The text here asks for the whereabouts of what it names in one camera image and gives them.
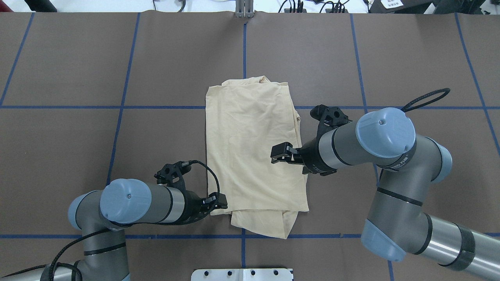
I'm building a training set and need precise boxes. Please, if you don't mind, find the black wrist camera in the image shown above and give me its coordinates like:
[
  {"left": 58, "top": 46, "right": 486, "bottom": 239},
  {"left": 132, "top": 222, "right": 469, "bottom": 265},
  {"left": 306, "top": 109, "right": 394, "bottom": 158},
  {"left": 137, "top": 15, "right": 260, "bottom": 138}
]
[
  {"left": 154, "top": 161, "right": 191, "bottom": 190},
  {"left": 309, "top": 104, "right": 352, "bottom": 139}
]

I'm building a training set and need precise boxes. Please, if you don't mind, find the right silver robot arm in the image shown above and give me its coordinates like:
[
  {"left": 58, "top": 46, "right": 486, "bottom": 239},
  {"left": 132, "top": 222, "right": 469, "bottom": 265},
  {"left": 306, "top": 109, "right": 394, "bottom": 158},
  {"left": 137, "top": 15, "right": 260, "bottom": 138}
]
[{"left": 270, "top": 105, "right": 499, "bottom": 281}]

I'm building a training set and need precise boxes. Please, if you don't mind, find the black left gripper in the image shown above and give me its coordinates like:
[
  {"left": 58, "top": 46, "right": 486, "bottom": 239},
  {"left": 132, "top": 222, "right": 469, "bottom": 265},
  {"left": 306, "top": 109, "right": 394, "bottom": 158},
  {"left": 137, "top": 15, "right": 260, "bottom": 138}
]
[{"left": 182, "top": 190, "right": 227, "bottom": 223}]

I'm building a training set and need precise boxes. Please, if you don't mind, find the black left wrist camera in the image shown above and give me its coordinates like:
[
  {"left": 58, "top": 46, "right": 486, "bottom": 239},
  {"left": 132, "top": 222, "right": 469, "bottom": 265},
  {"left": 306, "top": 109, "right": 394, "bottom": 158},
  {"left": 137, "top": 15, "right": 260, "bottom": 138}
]
[{"left": 154, "top": 161, "right": 191, "bottom": 190}]

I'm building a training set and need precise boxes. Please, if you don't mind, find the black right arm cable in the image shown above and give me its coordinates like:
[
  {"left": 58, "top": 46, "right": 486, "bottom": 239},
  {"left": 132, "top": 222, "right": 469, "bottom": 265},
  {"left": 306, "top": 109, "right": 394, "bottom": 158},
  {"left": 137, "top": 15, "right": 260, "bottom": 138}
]
[{"left": 400, "top": 88, "right": 451, "bottom": 113}]

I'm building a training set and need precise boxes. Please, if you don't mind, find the aluminium frame post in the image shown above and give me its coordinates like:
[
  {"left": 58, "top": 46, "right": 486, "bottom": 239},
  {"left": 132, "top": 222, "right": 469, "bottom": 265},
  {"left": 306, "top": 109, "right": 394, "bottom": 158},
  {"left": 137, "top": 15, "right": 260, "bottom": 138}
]
[{"left": 235, "top": 0, "right": 255, "bottom": 18}]

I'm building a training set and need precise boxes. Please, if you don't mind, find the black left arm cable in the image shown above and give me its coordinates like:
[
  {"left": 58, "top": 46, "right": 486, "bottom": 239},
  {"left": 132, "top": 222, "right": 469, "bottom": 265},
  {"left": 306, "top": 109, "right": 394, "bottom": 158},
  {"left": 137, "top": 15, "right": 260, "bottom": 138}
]
[{"left": 0, "top": 160, "right": 220, "bottom": 281}]

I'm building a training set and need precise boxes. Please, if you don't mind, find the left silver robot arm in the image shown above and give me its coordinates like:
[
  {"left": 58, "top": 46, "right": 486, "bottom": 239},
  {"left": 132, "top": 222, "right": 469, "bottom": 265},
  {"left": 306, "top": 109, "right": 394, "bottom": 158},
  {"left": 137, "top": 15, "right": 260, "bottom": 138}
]
[{"left": 2, "top": 178, "right": 227, "bottom": 281}]

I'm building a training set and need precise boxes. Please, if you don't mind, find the cream long-sleeve printed shirt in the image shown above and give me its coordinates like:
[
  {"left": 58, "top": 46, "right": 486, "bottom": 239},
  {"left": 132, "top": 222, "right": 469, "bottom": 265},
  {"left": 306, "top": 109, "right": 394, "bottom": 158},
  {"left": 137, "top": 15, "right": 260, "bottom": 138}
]
[{"left": 205, "top": 75, "right": 309, "bottom": 239}]

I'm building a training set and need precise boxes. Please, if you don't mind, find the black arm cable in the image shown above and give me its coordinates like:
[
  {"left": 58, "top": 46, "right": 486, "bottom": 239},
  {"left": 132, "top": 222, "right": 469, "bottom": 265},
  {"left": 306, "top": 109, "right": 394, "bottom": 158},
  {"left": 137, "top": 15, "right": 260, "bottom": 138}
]
[
  {"left": 0, "top": 160, "right": 220, "bottom": 281},
  {"left": 400, "top": 88, "right": 451, "bottom": 113}
]

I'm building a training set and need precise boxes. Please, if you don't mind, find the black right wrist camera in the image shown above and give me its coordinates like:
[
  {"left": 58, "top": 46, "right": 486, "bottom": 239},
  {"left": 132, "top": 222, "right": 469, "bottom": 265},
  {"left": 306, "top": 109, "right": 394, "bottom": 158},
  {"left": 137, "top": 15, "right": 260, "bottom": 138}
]
[{"left": 309, "top": 104, "right": 352, "bottom": 139}]

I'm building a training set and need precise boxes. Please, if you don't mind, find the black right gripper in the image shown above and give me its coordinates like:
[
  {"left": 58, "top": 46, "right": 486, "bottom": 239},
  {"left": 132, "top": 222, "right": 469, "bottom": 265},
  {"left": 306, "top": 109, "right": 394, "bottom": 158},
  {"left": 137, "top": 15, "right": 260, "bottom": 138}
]
[{"left": 270, "top": 137, "right": 337, "bottom": 176}]

